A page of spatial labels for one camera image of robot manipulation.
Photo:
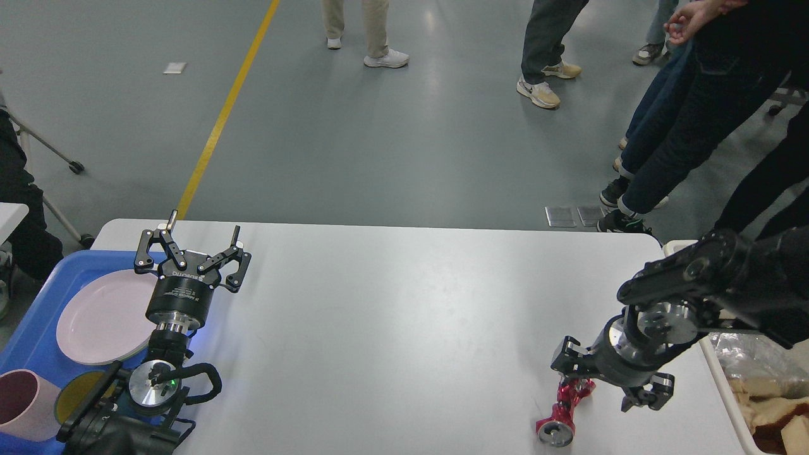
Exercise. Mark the metal floor socket plate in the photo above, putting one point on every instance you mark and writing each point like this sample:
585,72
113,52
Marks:
560,217

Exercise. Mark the pink mug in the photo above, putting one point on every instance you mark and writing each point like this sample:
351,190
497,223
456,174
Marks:
28,406

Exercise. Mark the white rolling chair base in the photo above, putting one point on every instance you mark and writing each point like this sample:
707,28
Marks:
35,147

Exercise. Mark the person in dark clothes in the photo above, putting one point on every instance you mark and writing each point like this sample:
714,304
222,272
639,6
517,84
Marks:
740,52

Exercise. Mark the person in dark trousers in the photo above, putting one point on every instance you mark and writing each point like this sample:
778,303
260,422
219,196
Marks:
542,55

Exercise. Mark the person in beige trousers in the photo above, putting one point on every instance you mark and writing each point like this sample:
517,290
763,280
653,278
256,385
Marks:
374,19

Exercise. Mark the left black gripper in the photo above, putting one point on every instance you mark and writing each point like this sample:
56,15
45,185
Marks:
183,294

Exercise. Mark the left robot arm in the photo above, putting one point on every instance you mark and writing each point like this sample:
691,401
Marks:
133,411

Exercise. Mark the dark teal mug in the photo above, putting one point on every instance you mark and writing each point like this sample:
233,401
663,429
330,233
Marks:
73,394

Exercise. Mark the person in light jeans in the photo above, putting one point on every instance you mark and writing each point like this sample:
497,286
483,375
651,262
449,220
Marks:
656,37

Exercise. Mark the white paper on floor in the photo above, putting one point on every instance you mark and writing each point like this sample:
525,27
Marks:
175,68

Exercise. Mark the blue plastic tray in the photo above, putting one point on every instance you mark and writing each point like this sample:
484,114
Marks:
34,345

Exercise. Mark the aluminium foil tray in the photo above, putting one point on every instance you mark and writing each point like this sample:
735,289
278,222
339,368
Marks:
749,356

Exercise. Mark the pink plate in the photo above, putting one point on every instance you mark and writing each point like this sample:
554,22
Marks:
105,320

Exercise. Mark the crushed red soda can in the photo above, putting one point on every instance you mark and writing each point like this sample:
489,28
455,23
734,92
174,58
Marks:
559,429

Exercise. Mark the person in blue jeans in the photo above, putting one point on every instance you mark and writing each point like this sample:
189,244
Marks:
657,91

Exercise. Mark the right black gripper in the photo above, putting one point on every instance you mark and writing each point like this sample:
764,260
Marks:
614,358

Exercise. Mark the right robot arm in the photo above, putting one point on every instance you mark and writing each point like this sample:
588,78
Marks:
721,284

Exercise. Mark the brown paper bag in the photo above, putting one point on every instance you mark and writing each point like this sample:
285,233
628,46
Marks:
774,414

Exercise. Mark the beige plastic bin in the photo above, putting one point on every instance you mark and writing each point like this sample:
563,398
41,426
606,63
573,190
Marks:
702,416

